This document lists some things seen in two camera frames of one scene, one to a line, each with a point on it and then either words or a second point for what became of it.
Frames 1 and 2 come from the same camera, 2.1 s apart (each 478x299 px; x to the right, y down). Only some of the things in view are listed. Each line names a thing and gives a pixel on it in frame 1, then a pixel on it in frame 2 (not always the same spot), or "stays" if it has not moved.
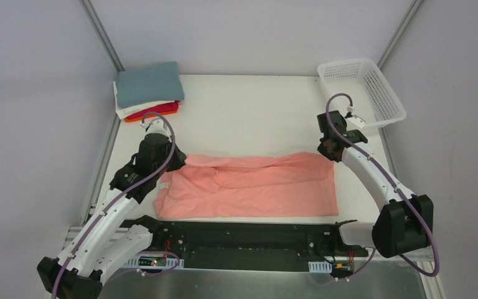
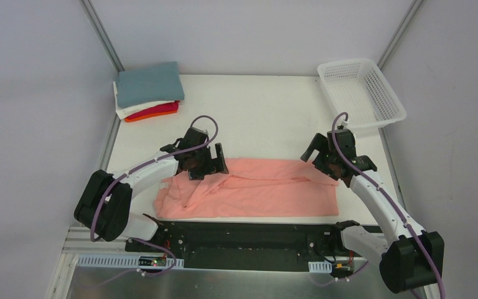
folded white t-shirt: (122, 112) stays
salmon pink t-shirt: (210, 186) stays
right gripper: (328, 146) to (319, 156)
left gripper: (175, 159) to (210, 164)
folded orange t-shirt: (140, 118) stays
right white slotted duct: (320, 266) stays
